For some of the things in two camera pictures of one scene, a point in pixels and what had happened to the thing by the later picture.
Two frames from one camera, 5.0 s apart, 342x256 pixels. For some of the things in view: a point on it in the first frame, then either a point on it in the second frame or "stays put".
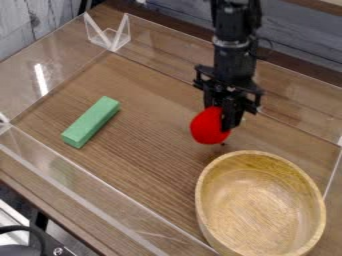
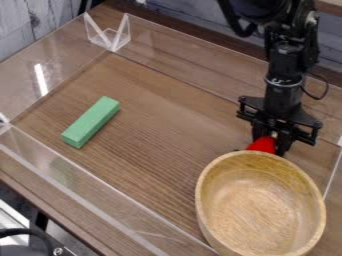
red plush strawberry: (206, 126) -> (264, 143)
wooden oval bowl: (260, 205) stays put
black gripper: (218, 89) -> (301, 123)
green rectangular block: (91, 122) stays put
